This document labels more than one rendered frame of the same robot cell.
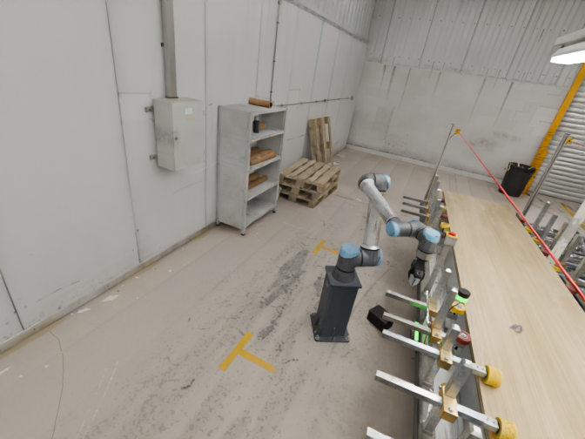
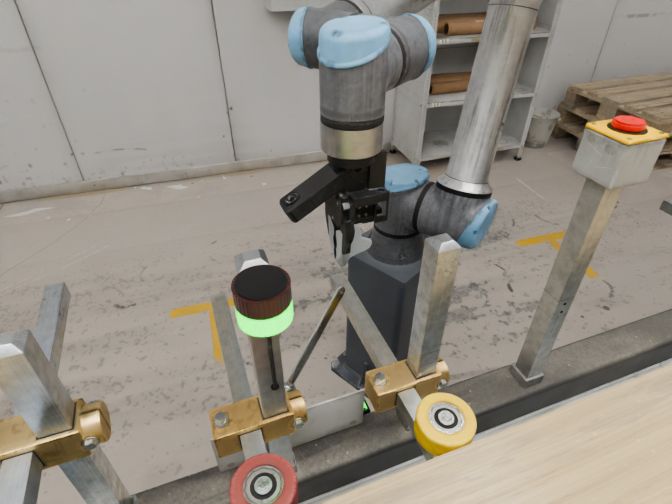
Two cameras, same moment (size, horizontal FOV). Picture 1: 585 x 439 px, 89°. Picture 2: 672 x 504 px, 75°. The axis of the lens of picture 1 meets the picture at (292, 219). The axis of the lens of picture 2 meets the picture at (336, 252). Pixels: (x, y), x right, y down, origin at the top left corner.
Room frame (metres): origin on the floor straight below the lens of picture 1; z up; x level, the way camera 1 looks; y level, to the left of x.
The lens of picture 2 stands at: (1.10, -1.25, 1.43)
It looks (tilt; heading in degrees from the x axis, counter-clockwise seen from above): 37 degrees down; 51
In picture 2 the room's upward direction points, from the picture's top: straight up
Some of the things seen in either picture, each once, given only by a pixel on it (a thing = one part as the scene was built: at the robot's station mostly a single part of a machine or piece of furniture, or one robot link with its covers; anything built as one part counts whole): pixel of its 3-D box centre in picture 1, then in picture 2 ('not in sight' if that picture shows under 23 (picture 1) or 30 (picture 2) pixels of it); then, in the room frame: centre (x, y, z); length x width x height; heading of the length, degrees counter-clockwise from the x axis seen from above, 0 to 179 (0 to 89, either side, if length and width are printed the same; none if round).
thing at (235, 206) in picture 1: (252, 167); (472, 48); (3.81, 0.65, 0.78); 0.90 x 0.45 x 1.55; 158
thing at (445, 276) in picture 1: (434, 299); (422, 358); (1.51, -0.97, 0.87); 0.04 x 0.04 x 0.48; 72
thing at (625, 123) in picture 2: not in sight; (627, 126); (1.75, -1.05, 1.22); 0.04 x 0.04 x 0.02
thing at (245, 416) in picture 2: (435, 332); (260, 421); (1.25, -0.89, 0.85); 0.14 x 0.06 x 0.05; 162
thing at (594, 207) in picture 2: (436, 270); (559, 293); (1.75, -1.05, 0.93); 0.05 x 0.05 x 0.45; 72
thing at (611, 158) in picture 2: (450, 239); (615, 155); (1.75, -1.05, 1.18); 0.07 x 0.07 x 0.08; 72
